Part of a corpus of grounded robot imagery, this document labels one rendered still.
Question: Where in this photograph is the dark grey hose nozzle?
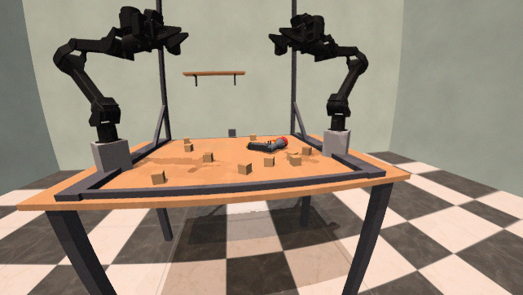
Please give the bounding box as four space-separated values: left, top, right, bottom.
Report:
246 137 288 152

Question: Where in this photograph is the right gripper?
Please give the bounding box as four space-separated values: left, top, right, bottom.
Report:
131 12 189 55

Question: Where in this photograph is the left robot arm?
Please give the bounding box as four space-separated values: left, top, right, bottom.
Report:
290 13 368 132

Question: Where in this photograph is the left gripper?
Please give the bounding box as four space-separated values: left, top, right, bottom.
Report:
269 19 320 55

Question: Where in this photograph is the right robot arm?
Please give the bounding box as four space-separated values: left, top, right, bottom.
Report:
53 6 164 143

